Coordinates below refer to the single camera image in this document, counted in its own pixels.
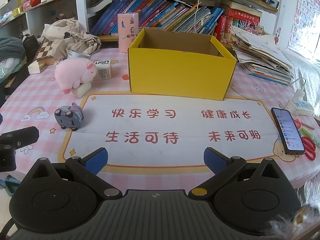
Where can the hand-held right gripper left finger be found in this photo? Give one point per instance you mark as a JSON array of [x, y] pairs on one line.
[[96, 160]]

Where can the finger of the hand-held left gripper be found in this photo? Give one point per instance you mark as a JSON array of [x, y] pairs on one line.
[[23, 134]]

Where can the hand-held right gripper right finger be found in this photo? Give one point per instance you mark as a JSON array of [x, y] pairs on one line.
[[215, 160]]

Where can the grey toy car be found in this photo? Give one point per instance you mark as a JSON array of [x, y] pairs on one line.
[[68, 117]]

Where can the white sponge block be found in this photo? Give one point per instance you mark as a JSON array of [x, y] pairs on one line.
[[81, 91]]

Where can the pink plush pig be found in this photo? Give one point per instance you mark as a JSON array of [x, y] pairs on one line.
[[72, 72]]

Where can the white toothpaste box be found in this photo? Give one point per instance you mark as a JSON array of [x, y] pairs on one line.
[[102, 72]]

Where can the yellow cardboard box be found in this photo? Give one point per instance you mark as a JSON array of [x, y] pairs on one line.
[[175, 75]]

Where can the clear packing tape roll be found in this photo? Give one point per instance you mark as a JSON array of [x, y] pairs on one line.
[[75, 54]]

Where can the pink checked desk mat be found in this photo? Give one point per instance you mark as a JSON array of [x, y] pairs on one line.
[[150, 125]]

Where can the small cream cardboard box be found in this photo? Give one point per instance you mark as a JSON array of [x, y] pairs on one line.
[[35, 67]]

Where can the iridescent plastic wrap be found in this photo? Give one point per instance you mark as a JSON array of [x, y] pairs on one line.
[[7, 67]]

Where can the black smartphone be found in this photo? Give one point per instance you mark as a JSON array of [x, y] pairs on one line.
[[287, 130]]

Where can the clear bead ornament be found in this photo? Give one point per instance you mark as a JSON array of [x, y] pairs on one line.
[[59, 62]]

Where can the wooden chessboard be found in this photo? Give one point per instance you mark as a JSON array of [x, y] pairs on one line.
[[47, 50]]

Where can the grey blanket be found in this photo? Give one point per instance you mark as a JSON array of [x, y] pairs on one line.
[[10, 47]]

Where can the dark bag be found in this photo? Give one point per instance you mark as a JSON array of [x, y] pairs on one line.
[[30, 43]]

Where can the red scissors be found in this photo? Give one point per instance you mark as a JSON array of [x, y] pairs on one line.
[[308, 138]]

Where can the green marker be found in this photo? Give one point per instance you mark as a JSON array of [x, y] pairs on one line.
[[311, 136]]

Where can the wooden pencil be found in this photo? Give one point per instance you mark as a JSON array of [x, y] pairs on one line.
[[308, 125]]

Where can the white power strip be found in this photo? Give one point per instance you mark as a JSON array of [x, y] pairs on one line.
[[300, 107]]

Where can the grey fluffy fur trim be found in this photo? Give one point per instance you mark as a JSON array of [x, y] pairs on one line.
[[310, 197]]

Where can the white charger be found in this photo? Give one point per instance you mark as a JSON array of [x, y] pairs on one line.
[[300, 93]]

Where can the beige cloth bag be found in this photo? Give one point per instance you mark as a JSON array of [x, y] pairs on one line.
[[67, 35]]

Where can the stack of worn booklets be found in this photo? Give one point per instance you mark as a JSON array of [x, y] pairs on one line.
[[262, 55]]

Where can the pink cylindrical container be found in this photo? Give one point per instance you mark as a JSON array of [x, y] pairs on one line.
[[127, 30]]

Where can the white bookshelf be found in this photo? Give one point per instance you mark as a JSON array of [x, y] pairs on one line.
[[81, 5]]

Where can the row of colourful books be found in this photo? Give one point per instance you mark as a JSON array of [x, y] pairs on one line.
[[162, 12]]

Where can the alphabet wall poster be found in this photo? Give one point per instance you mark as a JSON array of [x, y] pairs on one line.
[[305, 17]]

